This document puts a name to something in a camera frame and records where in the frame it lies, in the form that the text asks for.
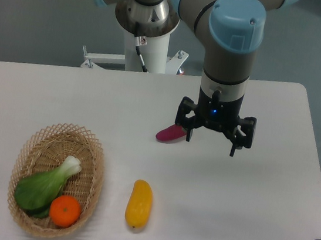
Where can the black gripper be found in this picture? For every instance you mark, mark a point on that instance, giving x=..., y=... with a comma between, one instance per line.
x=221, y=117

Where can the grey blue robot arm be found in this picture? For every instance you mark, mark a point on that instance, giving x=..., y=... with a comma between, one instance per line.
x=230, y=32

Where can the woven wicker basket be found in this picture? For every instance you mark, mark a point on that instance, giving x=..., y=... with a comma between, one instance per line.
x=61, y=160

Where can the purple sweet potato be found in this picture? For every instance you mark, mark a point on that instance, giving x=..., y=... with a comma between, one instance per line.
x=171, y=133

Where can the yellow mango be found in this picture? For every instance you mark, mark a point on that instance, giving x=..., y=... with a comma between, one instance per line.
x=139, y=205

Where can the orange fruit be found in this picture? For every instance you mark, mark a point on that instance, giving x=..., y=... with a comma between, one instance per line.
x=64, y=211

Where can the green bok choy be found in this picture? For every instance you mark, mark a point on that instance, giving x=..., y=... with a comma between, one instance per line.
x=35, y=193

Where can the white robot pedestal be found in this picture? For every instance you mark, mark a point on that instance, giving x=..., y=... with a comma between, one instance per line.
x=141, y=54

